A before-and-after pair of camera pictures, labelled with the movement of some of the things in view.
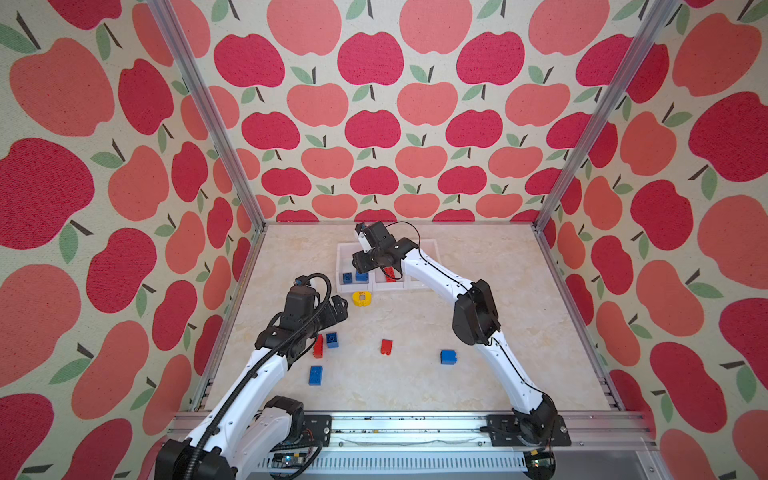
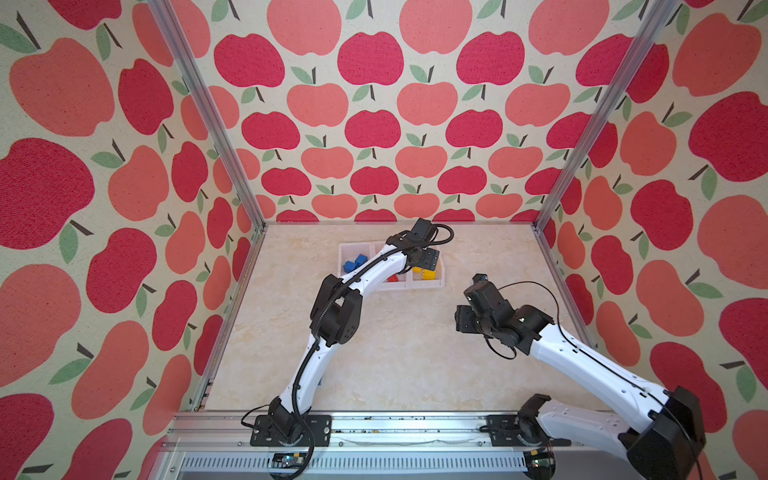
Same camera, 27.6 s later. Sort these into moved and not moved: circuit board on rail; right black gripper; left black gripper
Moved: left black gripper; right black gripper
Not moved: circuit board on rail
